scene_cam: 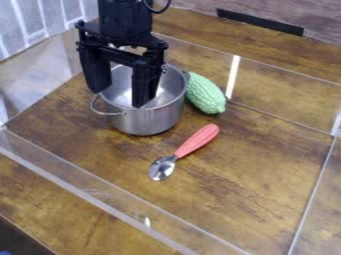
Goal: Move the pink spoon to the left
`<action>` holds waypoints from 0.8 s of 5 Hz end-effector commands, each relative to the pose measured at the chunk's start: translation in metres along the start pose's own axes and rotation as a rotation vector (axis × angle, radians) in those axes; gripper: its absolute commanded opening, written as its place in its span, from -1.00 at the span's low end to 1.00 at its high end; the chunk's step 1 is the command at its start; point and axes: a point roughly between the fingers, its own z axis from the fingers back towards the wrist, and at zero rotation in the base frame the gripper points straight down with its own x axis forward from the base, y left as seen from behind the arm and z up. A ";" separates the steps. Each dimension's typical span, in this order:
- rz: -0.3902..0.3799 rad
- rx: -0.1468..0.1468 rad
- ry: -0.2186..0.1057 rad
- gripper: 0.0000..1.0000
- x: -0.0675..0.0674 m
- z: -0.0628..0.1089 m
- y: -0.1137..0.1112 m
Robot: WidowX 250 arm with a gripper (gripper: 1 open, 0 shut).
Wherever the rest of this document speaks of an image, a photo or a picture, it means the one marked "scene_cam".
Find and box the clear acrylic enclosure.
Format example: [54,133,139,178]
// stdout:
[0,24,341,255]

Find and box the black wall strip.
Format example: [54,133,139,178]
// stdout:
[216,8,304,37]

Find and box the black cable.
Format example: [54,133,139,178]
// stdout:
[142,0,173,15]

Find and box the stainless steel pot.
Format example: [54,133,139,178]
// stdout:
[90,64,190,135]

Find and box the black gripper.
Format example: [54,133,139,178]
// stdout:
[75,0,170,108]

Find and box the green bitter gourd toy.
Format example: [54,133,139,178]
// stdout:
[185,72,226,115]

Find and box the pink handled metal spoon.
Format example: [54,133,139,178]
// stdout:
[149,124,220,181]

